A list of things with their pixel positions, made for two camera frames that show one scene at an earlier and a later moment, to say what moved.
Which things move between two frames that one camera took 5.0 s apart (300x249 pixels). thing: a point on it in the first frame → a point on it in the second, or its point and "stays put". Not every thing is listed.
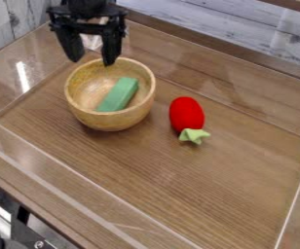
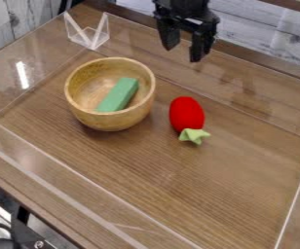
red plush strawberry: (186, 116) stays put
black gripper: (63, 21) → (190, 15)
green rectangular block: (119, 95) stays put
